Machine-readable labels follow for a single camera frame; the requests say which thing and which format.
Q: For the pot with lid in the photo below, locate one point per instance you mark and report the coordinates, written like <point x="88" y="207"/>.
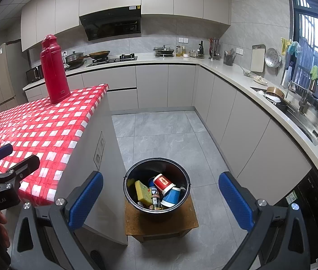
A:
<point x="75" y="59"/>

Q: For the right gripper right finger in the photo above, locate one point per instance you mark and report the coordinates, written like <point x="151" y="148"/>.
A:
<point x="275" y="235"/>

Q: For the red checkered tablecloth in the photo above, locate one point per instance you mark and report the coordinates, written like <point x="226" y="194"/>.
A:
<point x="49" y="131"/>

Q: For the yellow sponge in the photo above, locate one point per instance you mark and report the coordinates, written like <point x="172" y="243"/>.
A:
<point x="143" y="193"/>

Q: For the black range hood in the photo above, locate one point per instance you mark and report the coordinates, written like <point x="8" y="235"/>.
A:
<point x="112" y="22"/>

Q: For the white cutting board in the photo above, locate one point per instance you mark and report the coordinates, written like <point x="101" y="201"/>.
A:
<point x="257" y="61"/>

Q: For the black microwave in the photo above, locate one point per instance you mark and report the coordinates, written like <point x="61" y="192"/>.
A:
<point x="35" y="74"/>

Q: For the small wooden stool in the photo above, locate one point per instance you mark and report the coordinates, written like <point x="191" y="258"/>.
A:
<point x="148" y="227"/>

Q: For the dark wine bottle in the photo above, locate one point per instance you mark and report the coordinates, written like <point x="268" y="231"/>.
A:
<point x="201" y="48"/>

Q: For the brown pot in sink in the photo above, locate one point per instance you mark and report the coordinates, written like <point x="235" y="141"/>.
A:
<point x="275" y="92"/>

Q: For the gas stove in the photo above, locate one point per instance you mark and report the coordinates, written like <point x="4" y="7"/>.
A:
<point x="121" y="58"/>

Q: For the blue paper cup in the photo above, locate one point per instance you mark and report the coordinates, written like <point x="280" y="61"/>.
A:
<point x="171" y="198"/>

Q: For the black plastic bucket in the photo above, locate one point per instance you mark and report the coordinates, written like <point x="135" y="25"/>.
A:
<point x="149" y="168"/>

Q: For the beige refrigerator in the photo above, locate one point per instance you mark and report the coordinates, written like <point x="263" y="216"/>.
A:
<point x="14" y="63"/>

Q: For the upper wall cabinets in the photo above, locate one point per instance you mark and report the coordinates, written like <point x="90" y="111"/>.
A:
<point x="42" y="17"/>

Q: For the utensil holder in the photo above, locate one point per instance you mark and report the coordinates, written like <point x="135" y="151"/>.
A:
<point x="229" y="57"/>

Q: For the knife rack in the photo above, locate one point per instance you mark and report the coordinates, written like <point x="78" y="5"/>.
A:
<point x="214" y="49"/>

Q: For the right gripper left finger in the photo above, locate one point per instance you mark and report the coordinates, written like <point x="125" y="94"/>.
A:
<point x="31" y="246"/>

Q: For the black wok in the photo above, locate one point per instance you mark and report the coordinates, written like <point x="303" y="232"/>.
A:
<point x="101" y="55"/>

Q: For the red thermos flask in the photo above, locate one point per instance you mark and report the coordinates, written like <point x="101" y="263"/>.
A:
<point x="54" y="70"/>

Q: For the red paper cup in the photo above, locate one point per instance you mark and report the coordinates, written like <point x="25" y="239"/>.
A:
<point x="163" y="184"/>

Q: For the steel pan on counter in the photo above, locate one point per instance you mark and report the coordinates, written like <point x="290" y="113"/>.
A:
<point x="163" y="51"/>

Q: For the spray can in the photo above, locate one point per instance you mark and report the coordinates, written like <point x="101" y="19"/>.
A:
<point x="155" y="196"/>

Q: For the round metal strainer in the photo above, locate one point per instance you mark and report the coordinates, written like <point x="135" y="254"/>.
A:
<point x="272" y="58"/>

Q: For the steel sink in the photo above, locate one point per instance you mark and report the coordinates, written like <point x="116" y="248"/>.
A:
<point x="301" y="121"/>

